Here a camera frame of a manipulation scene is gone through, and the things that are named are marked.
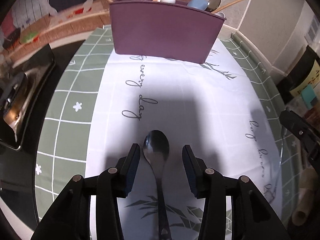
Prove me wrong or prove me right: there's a black smiley-handle spoon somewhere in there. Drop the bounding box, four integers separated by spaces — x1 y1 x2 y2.
143 130 172 239

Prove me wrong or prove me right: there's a teal-capped seasoning shaker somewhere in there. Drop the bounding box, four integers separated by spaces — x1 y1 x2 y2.
301 85 318 110

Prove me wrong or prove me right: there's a green white printed table mat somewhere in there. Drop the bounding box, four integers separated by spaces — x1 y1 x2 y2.
35 24 301 240

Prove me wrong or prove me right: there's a rolled brown paper tube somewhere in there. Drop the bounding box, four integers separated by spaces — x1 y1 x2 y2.
291 167 318 226

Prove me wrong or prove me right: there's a blue plastic spoon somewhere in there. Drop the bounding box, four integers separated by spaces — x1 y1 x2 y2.
187 0 208 10

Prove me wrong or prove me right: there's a dark soy sauce bottle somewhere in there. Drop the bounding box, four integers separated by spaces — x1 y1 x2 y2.
286 45 319 93

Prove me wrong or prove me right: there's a black gas stove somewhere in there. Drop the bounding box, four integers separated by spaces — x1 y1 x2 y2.
1 41 83 230

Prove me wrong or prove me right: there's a purple plastic utensil caddy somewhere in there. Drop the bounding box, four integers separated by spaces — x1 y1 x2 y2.
110 0 226 63

